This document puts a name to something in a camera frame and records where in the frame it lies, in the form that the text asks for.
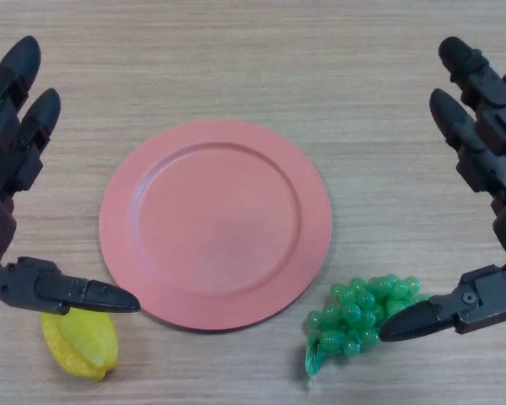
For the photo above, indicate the green grapes bunch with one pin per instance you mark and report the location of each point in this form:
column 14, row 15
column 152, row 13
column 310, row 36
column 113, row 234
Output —
column 358, row 312

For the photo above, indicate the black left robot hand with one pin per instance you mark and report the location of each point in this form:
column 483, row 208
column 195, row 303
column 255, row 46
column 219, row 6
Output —
column 8, row 139

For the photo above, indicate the yellow starfruit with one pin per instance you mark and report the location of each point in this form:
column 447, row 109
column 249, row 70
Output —
column 82, row 343

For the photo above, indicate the pink round plate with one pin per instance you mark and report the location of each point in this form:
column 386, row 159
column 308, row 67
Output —
column 215, row 225

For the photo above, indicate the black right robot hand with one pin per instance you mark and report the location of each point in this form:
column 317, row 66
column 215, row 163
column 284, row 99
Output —
column 495, row 126

